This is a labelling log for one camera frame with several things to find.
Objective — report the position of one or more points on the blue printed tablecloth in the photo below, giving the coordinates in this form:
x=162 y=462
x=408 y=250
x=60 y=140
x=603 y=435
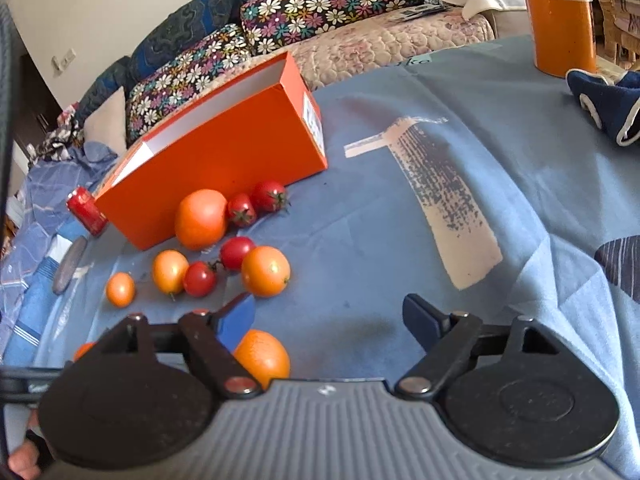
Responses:
x=400 y=185

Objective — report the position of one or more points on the papers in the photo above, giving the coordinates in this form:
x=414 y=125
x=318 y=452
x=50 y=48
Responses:
x=417 y=12

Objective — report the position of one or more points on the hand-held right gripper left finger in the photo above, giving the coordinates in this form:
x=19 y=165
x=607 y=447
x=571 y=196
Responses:
x=235 y=320

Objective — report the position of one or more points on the orange cardboard box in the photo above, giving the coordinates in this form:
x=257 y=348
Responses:
x=225 y=160

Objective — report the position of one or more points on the large orange tomato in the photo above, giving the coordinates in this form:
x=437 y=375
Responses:
x=84 y=352
x=200 y=219

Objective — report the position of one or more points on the orange canister with white lid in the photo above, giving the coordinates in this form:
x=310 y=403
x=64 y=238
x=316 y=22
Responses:
x=562 y=35

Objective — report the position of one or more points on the red cherry tomato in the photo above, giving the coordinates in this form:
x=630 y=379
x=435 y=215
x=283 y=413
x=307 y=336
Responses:
x=236 y=252
x=268 y=195
x=199 y=278
x=242 y=209

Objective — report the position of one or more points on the person's left hand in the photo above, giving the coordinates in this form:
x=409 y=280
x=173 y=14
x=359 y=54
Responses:
x=22 y=462

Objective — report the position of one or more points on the blue patterned cushion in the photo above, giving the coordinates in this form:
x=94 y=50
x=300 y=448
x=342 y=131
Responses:
x=185 y=25
x=105 y=87

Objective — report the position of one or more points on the large floral cushion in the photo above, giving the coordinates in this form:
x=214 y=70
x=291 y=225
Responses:
x=330 y=0

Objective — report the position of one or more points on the small orange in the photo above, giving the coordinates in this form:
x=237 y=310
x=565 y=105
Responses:
x=120 y=289
x=265 y=270
x=170 y=271
x=265 y=360

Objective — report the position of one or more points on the navy white-trimmed cloth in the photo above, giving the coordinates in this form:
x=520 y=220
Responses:
x=610 y=105

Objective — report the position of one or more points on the pink quilted sofa cover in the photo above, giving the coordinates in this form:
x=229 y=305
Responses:
x=390 y=45

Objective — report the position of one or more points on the red soda can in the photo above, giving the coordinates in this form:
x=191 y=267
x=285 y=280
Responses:
x=87 y=210

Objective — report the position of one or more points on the wicker chair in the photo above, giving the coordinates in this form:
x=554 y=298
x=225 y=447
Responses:
x=607 y=10

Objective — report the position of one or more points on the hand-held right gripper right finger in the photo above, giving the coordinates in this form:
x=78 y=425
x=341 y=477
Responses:
x=420 y=315

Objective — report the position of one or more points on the blue white patterned sheet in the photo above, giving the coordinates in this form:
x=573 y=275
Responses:
x=30 y=260

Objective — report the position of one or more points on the small white pillow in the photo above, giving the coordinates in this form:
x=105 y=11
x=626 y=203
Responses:
x=107 y=122

